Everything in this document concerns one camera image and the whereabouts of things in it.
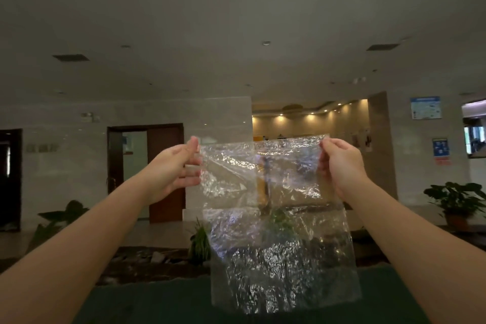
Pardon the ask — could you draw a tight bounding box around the dark brown door frame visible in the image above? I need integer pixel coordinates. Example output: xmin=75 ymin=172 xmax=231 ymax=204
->
xmin=106 ymin=123 xmax=186 ymax=184

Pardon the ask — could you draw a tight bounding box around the bright glass window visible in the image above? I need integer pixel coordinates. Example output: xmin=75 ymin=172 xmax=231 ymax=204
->
xmin=461 ymin=99 xmax=486 ymax=159

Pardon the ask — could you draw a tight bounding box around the large-leaf dark green plant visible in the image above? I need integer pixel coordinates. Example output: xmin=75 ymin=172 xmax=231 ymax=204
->
xmin=26 ymin=200 xmax=90 ymax=252

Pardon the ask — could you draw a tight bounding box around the person's left forearm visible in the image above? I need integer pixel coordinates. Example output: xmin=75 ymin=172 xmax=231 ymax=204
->
xmin=0 ymin=177 xmax=156 ymax=324

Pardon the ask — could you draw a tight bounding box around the person's right forearm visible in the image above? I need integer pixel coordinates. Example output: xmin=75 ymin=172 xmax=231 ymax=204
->
xmin=341 ymin=177 xmax=486 ymax=324

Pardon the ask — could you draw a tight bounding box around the clear plastic bag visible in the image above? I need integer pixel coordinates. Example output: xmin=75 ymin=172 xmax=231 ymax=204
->
xmin=198 ymin=134 xmax=362 ymax=315

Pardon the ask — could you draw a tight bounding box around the person's left hand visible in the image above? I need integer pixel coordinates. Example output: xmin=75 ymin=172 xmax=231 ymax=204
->
xmin=142 ymin=136 xmax=204 ymax=206

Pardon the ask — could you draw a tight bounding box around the potted green grass plant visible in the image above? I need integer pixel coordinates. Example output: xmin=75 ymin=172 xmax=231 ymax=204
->
xmin=265 ymin=209 xmax=297 ymax=234
xmin=188 ymin=217 xmax=212 ymax=266

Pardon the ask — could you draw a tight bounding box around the blue and red notice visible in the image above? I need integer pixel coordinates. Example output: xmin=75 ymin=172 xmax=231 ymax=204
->
xmin=432 ymin=138 xmax=451 ymax=166

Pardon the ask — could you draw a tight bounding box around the brown wooden door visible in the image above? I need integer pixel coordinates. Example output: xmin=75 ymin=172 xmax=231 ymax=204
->
xmin=147 ymin=126 xmax=187 ymax=224

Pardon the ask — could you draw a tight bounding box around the blue wall poster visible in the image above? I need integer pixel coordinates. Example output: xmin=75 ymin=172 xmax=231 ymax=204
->
xmin=410 ymin=96 xmax=442 ymax=120

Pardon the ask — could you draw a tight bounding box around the dark stone planter bed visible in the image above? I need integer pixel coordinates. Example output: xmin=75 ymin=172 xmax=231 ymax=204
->
xmin=0 ymin=223 xmax=486 ymax=287

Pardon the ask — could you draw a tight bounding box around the person's right hand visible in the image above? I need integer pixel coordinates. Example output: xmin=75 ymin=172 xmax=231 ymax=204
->
xmin=318 ymin=137 xmax=371 ymax=203

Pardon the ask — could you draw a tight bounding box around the dark green table cover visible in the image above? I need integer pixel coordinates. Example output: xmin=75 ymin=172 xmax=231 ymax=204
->
xmin=72 ymin=265 xmax=432 ymax=324

